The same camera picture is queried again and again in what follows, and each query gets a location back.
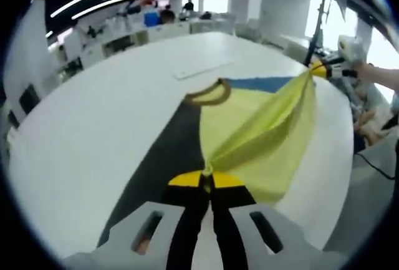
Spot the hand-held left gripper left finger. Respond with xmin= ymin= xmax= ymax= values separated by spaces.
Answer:
xmin=62 ymin=171 xmax=210 ymax=270

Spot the person's right hand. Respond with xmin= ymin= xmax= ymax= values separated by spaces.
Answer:
xmin=353 ymin=62 xmax=375 ymax=81

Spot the yellow blue grey garment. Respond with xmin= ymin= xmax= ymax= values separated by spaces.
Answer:
xmin=96 ymin=70 xmax=318 ymax=248

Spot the black tripod stand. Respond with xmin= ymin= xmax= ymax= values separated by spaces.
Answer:
xmin=304 ymin=0 xmax=331 ymax=69

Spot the black cabinet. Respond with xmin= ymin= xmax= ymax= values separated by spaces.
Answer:
xmin=18 ymin=83 xmax=41 ymax=115

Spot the red blue wall graphic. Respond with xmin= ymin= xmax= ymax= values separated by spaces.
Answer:
xmin=126 ymin=0 xmax=156 ymax=8

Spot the white desk row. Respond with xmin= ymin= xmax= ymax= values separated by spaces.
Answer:
xmin=77 ymin=17 xmax=238 ymax=62

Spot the black cable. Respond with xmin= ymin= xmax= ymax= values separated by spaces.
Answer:
xmin=355 ymin=153 xmax=397 ymax=180

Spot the blue container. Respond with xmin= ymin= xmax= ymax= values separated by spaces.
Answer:
xmin=143 ymin=11 xmax=160 ymax=27

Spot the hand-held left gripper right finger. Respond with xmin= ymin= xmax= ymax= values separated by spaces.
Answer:
xmin=209 ymin=171 xmax=344 ymax=270

